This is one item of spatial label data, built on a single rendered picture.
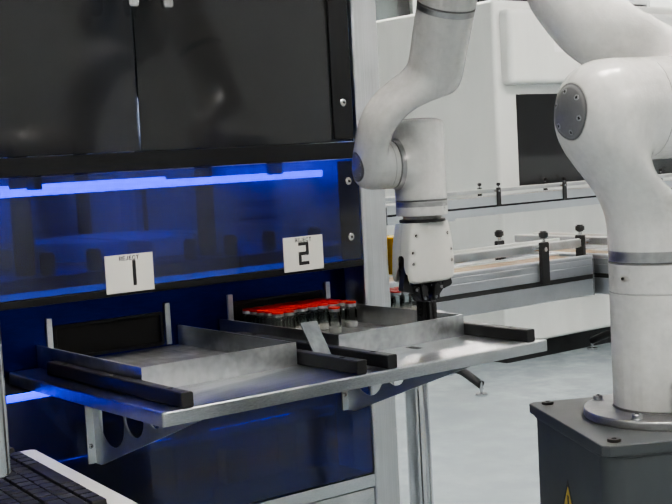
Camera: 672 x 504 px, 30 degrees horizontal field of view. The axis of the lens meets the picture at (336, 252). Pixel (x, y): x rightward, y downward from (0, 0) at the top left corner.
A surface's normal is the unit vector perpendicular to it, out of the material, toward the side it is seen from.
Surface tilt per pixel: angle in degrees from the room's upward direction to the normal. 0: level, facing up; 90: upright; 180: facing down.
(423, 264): 93
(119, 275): 90
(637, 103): 80
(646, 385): 90
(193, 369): 90
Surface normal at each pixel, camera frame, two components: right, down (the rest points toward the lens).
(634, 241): -0.68, 0.11
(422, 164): 0.28, 0.07
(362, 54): 0.61, 0.03
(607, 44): -0.24, 0.53
